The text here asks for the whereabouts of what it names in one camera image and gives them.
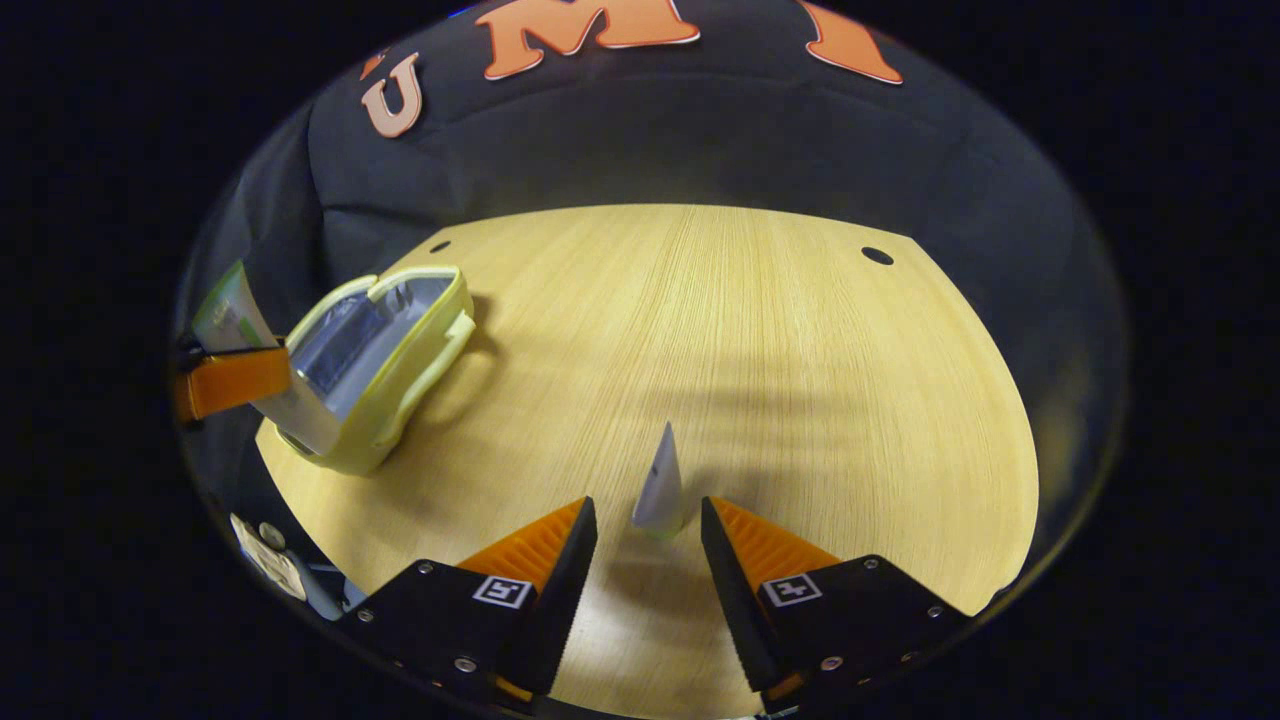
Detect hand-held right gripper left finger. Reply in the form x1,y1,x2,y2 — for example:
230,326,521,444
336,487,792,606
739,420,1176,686
335,496,599,706

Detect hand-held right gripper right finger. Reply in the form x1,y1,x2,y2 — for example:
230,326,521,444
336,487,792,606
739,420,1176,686
700,496,971,713

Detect white tube with green label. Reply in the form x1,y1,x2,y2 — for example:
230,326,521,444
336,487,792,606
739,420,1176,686
190,260,341,457

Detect white tube with green cap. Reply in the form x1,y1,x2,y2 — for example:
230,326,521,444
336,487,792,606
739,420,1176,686
632,422,687,539

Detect pale yellow suitcase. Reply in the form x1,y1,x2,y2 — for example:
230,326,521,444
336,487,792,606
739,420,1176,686
275,265,478,477

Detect white printed object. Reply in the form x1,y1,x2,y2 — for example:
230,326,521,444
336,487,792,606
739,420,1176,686
230,513,341,621

